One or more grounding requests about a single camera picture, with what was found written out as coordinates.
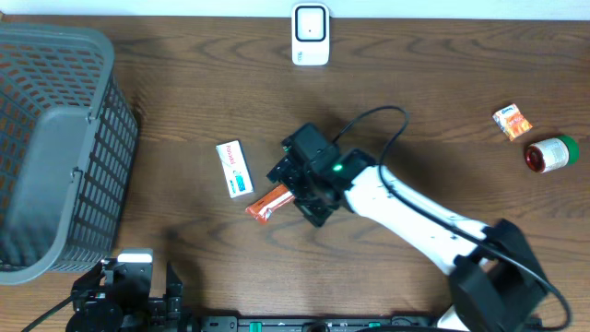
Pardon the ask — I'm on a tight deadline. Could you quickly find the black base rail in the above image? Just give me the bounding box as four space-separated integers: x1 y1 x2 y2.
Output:
180 315 439 332

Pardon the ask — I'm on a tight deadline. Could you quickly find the dark grey plastic basket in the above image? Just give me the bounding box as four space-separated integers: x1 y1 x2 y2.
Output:
1 23 139 285

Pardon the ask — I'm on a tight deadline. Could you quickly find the white jar green lid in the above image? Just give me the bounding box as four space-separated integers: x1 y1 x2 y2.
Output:
525 136 580 173

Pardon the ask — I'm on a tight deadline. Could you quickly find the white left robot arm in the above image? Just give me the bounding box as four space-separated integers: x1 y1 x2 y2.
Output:
66 258 200 332

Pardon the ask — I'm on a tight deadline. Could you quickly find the red chocolate bar wrapper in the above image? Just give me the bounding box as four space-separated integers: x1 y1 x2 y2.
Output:
245 184 295 224

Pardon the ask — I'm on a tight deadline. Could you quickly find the orange small carton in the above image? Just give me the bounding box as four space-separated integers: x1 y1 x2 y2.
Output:
492 103 533 141

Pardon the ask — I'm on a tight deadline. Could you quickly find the white barcode scanner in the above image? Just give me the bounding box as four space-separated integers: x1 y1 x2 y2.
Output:
291 3 330 66

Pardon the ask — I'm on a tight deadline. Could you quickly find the white blue medicine box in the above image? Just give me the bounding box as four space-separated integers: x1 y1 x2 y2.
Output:
216 140 254 198

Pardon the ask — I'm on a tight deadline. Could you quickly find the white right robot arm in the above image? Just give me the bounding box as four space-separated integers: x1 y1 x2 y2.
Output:
267 124 549 331

